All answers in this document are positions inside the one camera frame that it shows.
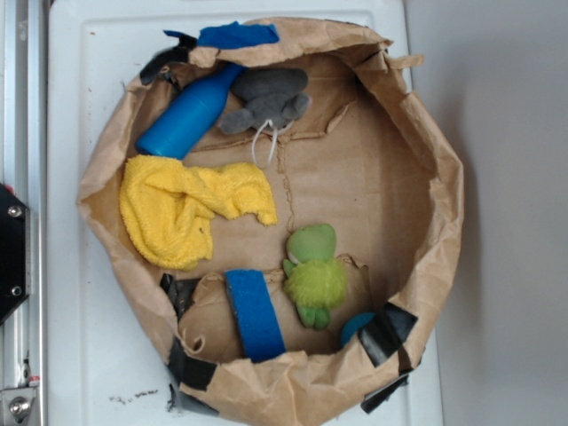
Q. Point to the blue dimpled ball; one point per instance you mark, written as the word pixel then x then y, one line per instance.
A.
pixel 353 325

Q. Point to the brown paper bag bin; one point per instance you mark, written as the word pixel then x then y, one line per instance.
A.
pixel 368 159

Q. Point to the green plush frog toy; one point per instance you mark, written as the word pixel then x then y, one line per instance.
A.
pixel 316 281

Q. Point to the blue sponge strip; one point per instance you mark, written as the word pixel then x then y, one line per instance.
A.
pixel 256 318

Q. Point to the grey plush elephant toy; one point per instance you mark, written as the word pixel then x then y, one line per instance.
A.
pixel 274 98

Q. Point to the yellow terry cloth towel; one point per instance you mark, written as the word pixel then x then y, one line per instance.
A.
pixel 167 207

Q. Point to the blue plastic bottle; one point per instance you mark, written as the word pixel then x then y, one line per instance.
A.
pixel 190 116

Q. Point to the blue tape piece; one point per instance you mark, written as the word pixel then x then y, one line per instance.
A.
pixel 229 37

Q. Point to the white plastic tray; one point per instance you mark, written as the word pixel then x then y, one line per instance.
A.
pixel 102 368

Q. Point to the black mounting plate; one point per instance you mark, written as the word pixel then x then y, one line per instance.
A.
pixel 15 253

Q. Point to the aluminium frame rail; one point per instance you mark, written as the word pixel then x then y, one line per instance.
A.
pixel 24 48

